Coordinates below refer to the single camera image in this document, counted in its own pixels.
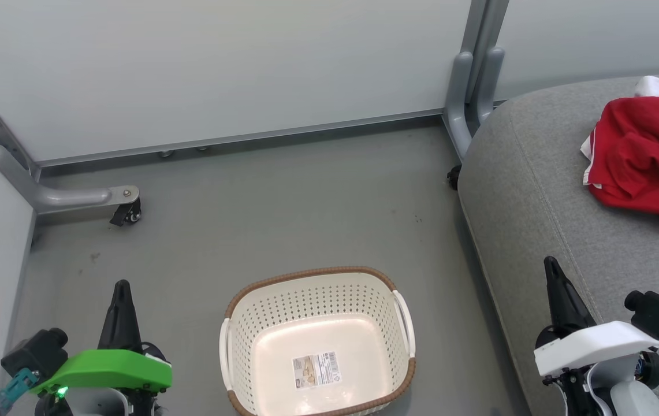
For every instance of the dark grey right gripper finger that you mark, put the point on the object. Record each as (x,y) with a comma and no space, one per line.
(574,312)
(557,306)

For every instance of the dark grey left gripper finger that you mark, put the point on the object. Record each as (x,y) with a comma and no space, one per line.
(131,329)
(111,326)

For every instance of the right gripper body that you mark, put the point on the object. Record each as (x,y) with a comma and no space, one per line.
(589,344)

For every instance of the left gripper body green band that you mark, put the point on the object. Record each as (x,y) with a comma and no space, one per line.
(110,370)

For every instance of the red clothing with white stripes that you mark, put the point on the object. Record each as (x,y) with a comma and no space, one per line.
(647,156)

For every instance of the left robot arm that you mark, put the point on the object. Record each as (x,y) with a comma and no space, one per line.
(98,404)

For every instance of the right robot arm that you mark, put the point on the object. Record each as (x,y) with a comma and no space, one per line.
(635,401)

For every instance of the cream perforated laundry basket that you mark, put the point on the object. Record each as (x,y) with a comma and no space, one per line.
(317,312)

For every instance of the grey fabric sofa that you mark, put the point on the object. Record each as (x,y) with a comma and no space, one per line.
(537,202)

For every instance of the black caster wheel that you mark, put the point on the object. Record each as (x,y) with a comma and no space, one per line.
(128,215)
(454,178)

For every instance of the paper label sticker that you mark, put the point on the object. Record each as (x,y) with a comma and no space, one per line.
(316,370)

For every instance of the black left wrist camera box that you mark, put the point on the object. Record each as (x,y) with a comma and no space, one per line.
(37,352)

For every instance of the grey partition foot with bracket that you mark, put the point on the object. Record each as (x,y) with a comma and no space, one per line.
(58,196)

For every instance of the grey partition bottom rail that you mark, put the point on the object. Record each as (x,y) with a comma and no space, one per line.
(248,140)

